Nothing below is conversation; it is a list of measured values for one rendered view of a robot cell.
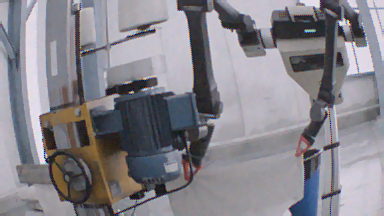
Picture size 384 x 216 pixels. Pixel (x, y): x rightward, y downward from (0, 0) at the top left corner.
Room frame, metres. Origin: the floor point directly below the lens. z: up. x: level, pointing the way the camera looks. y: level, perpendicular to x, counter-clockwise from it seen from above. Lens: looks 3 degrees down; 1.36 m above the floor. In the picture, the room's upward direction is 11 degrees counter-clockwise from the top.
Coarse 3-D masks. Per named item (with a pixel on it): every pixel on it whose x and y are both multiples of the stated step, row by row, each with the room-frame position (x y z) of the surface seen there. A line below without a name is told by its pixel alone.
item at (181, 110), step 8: (176, 96) 1.85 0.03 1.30; (184, 96) 1.84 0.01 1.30; (192, 96) 1.84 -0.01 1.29; (168, 104) 1.84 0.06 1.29; (176, 104) 1.84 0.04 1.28; (184, 104) 1.84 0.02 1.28; (192, 104) 1.84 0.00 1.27; (168, 112) 1.84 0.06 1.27; (176, 112) 1.84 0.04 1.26; (184, 112) 1.84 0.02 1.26; (192, 112) 1.84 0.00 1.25; (168, 120) 1.85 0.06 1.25; (176, 120) 1.84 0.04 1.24; (184, 120) 1.84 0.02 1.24; (192, 120) 1.84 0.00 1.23; (176, 128) 1.84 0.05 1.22; (184, 128) 1.84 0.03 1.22; (184, 136) 1.88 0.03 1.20
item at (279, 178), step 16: (256, 160) 2.13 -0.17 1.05; (272, 160) 2.12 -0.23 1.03; (288, 160) 2.10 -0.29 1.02; (208, 176) 2.18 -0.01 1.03; (224, 176) 2.16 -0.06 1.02; (240, 176) 2.14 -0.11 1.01; (256, 176) 2.13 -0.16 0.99; (272, 176) 2.12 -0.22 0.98; (288, 176) 2.10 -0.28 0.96; (176, 192) 2.22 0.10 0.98; (192, 192) 2.21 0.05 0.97; (208, 192) 2.19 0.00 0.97; (224, 192) 2.17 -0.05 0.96; (240, 192) 2.15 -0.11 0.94; (256, 192) 2.13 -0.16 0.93; (272, 192) 2.12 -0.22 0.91; (288, 192) 2.10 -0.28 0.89; (176, 208) 2.22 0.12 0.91; (192, 208) 2.21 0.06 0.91; (208, 208) 2.19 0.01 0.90; (224, 208) 2.17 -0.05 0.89; (240, 208) 2.15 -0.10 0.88; (256, 208) 2.13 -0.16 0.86; (272, 208) 2.11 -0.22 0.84
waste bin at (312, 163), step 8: (304, 152) 4.57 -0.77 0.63; (312, 152) 4.50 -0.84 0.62; (320, 152) 4.23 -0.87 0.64; (304, 160) 4.12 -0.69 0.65; (312, 160) 4.16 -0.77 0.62; (320, 160) 4.28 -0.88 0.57; (304, 168) 4.14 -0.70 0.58; (312, 168) 4.17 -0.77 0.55; (304, 176) 4.14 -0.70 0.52; (312, 176) 4.18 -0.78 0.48; (304, 184) 4.15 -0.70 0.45; (312, 184) 4.18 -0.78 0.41; (304, 192) 4.16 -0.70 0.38; (312, 192) 4.19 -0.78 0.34; (304, 200) 4.16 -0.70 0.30; (312, 200) 4.19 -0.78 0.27; (288, 208) 4.19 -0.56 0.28; (296, 208) 4.16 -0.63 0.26; (304, 208) 4.16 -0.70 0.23; (312, 208) 4.20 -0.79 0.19
